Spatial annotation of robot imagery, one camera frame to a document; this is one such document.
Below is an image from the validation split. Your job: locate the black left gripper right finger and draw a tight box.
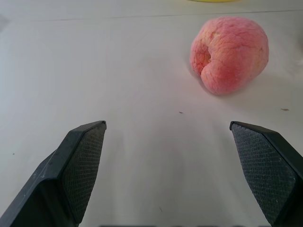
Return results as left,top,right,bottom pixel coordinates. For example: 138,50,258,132
229,121,303,227

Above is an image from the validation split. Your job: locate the yellow object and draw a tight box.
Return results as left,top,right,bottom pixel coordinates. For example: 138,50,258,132
187,0,237,3

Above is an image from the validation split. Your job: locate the pink wrinkled peach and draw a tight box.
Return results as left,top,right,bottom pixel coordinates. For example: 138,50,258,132
190,16,270,96

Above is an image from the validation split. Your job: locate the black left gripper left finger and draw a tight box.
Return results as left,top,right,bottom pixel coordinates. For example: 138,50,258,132
0,120,107,227

